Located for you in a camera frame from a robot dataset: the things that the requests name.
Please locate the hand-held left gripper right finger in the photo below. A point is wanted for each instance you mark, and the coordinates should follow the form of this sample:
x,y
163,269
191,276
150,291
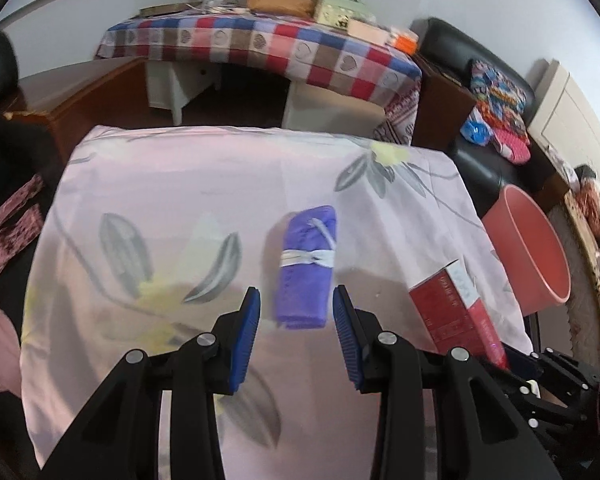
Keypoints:
x,y
345,342

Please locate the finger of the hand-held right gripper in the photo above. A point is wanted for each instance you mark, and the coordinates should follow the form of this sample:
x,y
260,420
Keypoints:
x,y
525,367

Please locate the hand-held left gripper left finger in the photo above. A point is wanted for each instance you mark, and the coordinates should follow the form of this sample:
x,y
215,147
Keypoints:
x,y
244,342

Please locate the purple pack white band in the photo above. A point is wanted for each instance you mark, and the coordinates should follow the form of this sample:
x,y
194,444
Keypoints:
x,y
305,280

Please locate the red cardboard box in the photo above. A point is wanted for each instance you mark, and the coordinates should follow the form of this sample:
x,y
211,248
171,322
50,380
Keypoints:
x,y
455,315

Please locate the pink plastic bin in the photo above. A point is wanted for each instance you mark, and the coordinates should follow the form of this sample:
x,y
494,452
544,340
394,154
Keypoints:
x,y
530,260

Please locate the bed with quilted mattress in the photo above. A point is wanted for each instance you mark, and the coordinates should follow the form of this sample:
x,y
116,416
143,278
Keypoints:
x,y
585,280

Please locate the pink floral tablecloth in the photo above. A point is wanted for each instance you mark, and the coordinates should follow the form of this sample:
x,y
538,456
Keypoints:
x,y
180,185

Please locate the orange pink blanket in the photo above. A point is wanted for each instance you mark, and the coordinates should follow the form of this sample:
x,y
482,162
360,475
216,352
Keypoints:
x,y
597,200

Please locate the black leather armchair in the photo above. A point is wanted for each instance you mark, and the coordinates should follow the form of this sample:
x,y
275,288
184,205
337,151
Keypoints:
x,y
480,170

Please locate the pink dotted cushion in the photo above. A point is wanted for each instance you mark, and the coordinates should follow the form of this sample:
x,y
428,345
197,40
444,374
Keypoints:
x,y
512,145

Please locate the red patterned hanging cloth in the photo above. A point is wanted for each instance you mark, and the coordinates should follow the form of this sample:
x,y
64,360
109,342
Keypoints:
x,y
400,117

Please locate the blue plastic packet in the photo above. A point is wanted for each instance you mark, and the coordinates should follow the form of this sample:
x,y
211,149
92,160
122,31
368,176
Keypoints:
x,y
475,131

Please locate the white panelled door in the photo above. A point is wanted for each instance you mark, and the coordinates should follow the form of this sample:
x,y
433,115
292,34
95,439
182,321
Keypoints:
x,y
575,115

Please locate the colourful cartoon cushion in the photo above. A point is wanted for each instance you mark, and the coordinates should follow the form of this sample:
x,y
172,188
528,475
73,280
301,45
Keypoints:
x,y
500,95

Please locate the brown wooden side table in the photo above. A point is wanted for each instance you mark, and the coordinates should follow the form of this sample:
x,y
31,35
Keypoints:
x,y
80,100

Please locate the checkered tablecloth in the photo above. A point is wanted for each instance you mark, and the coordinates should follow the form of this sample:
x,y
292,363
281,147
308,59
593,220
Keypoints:
x,y
280,40

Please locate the orange box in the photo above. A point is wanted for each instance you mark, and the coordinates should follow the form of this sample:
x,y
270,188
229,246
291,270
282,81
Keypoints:
x,y
406,42

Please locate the white flat box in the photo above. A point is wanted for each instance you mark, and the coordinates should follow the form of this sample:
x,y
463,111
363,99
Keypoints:
x,y
370,31

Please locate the green box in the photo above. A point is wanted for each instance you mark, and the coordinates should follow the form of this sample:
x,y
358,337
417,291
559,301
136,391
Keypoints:
x,y
337,7

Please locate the black chair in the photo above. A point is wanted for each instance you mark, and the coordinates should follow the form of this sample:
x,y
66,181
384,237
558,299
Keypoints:
x,y
0,80

